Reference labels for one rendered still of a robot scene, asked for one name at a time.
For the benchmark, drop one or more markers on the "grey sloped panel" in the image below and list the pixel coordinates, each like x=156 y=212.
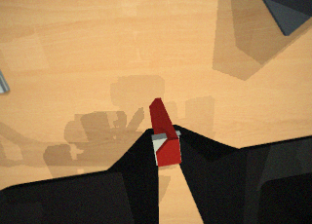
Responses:
x=289 y=14

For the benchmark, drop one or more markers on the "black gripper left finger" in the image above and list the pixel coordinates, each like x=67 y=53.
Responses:
x=126 y=193

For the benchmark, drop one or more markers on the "red peg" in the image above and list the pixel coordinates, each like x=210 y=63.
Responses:
x=165 y=138

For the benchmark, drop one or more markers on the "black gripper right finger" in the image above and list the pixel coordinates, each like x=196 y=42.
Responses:
x=225 y=181

